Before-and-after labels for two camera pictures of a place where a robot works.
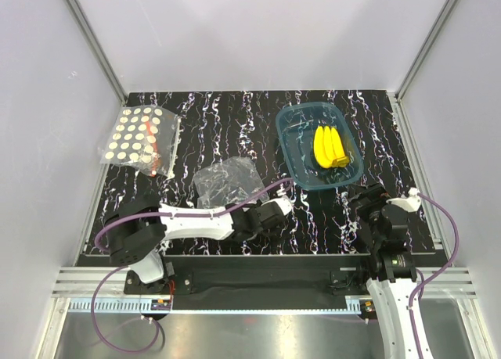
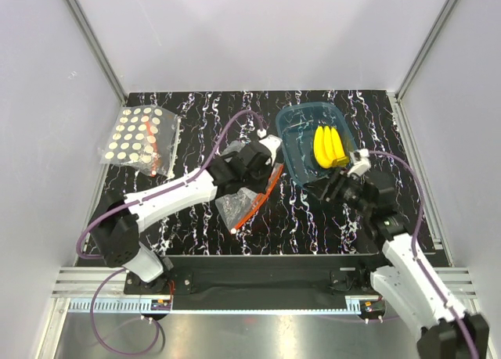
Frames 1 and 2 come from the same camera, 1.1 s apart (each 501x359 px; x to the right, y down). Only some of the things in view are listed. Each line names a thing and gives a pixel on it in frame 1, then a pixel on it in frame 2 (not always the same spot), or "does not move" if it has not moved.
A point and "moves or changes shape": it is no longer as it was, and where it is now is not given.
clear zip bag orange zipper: x=229 y=181 moves or changes shape
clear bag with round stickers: x=143 y=139 does not move
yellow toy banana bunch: x=329 y=148 does not move
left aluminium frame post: x=95 y=44 does not move
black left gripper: x=257 y=206 -> x=267 y=169
